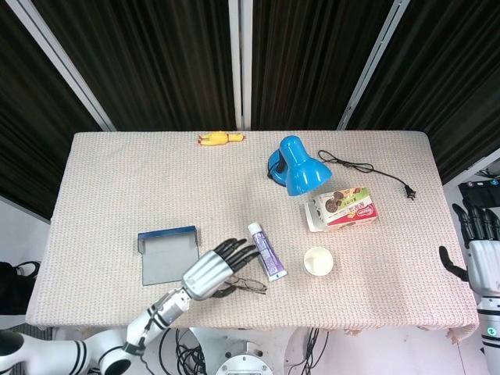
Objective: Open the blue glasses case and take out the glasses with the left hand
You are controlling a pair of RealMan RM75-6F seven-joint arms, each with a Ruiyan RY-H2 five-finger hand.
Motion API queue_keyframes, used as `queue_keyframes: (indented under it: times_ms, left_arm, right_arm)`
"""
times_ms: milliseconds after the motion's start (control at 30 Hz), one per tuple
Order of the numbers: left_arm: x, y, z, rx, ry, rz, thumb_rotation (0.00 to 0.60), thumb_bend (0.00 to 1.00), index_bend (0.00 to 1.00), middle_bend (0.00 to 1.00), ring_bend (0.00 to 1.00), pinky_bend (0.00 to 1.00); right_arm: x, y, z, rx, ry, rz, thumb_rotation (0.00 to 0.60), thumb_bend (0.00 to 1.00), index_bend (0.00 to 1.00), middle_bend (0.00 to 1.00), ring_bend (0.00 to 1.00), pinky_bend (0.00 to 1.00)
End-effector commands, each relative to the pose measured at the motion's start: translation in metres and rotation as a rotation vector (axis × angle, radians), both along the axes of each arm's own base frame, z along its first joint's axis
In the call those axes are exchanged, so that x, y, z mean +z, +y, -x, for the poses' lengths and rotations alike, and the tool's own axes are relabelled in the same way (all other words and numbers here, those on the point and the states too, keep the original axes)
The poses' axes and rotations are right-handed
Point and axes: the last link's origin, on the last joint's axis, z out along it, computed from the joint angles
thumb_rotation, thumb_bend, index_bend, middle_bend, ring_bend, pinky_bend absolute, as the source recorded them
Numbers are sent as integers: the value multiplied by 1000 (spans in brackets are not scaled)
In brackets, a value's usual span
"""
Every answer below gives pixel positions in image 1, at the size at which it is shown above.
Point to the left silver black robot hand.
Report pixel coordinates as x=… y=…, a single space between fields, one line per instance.
x=203 y=277

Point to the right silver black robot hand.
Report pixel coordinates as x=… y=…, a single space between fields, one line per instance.
x=486 y=269

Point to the blue glasses case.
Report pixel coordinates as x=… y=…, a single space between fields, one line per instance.
x=168 y=258

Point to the eyeglasses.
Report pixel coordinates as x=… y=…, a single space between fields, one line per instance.
x=256 y=285

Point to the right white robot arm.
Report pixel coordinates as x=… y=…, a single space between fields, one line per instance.
x=490 y=336

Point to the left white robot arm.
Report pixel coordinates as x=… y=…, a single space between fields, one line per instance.
x=156 y=318

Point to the table with beige tablecloth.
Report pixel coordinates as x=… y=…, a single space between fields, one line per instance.
x=195 y=183

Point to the cookie carton box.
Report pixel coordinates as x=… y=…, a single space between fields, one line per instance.
x=347 y=211

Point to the purple white toothpaste tube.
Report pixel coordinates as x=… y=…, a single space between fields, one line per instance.
x=265 y=254

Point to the dark electronic device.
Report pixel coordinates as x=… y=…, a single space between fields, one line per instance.
x=482 y=189

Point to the white paper cup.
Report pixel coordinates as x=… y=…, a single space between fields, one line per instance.
x=318 y=262

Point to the yellow rubber chicken toy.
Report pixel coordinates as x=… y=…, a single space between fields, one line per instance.
x=216 y=139

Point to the blue desk lamp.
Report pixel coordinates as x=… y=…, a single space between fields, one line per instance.
x=302 y=172

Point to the black bag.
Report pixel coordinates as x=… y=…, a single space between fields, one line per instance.
x=13 y=289

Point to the black pleated curtain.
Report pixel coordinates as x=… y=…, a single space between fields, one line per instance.
x=156 y=58

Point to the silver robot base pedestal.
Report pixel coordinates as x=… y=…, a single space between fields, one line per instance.
x=244 y=355

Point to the white frame post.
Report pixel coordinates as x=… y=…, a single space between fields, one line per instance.
x=240 y=62
x=371 y=66
x=62 y=62

